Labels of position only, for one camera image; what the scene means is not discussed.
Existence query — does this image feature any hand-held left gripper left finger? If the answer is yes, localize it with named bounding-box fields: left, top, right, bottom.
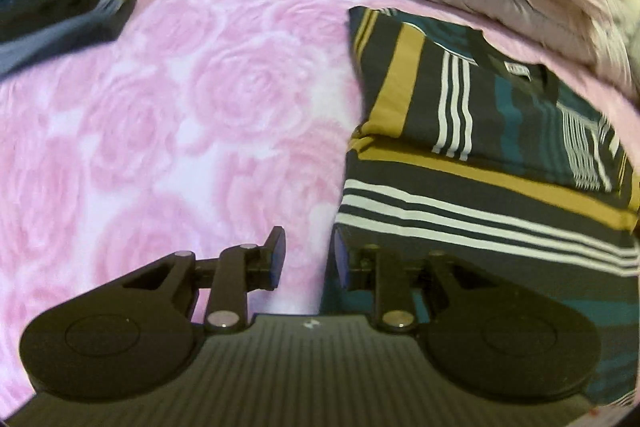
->
left=120, top=226, right=287, bottom=334

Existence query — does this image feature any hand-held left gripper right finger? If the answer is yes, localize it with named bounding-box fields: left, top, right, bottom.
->
left=333, top=226, right=483, bottom=334

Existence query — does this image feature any striped dark shirt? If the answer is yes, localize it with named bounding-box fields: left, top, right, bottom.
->
left=320, top=6, right=640, bottom=413

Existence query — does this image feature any pink rose blanket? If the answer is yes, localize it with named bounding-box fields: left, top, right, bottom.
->
left=0, top=0, right=640, bottom=413

